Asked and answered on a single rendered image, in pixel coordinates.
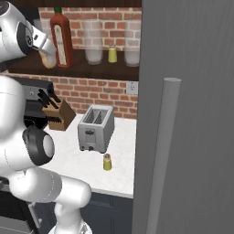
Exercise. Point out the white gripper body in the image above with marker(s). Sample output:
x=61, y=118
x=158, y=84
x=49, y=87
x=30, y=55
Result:
x=49, y=60

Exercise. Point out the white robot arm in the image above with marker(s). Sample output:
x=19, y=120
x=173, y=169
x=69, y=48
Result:
x=18, y=170

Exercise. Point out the red condiment bottle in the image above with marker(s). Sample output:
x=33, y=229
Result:
x=62, y=36

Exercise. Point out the dark wooden cabinet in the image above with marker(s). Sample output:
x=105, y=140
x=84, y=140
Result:
x=91, y=71

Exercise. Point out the yellow shaker with grey cap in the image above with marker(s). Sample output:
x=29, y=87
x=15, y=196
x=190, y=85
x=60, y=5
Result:
x=112, y=55

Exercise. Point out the yellow shaker with brown cap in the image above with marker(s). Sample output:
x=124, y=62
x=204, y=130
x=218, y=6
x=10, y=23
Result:
x=107, y=164

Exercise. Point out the grey cabinet door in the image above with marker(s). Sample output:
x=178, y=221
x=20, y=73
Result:
x=201, y=122

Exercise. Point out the dark blue base cabinet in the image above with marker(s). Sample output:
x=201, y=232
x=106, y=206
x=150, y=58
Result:
x=109, y=216

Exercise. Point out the clear glass jar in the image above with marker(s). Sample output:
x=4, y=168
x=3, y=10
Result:
x=93, y=45
x=132, y=48

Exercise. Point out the wooden knife block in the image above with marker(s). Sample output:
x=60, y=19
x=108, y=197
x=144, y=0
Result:
x=61, y=117

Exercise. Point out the silver toaster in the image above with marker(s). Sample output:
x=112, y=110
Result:
x=96, y=131

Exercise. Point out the white wall outlet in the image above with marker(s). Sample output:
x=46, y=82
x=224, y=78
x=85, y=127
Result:
x=132, y=87

